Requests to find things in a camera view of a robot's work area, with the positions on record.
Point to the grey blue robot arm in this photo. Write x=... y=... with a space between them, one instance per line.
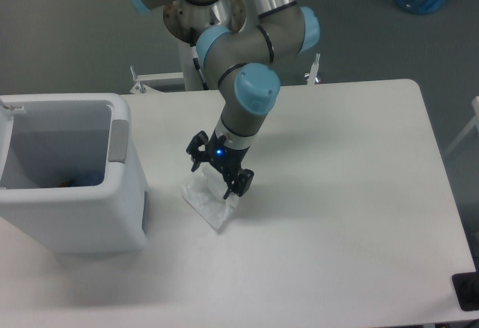
x=249 y=91

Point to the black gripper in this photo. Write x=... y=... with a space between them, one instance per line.
x=227 y=161

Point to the trash inside can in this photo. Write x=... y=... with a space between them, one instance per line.
x=86 y=178

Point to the white frame at right edge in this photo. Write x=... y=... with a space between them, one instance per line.
x=468 y=133

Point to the black device at table edge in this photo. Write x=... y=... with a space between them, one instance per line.
x=466 y=288

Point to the white plastic trash can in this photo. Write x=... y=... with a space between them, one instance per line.
x=49 y=138

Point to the white tissue wrapper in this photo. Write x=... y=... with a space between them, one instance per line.
x=204 y=192

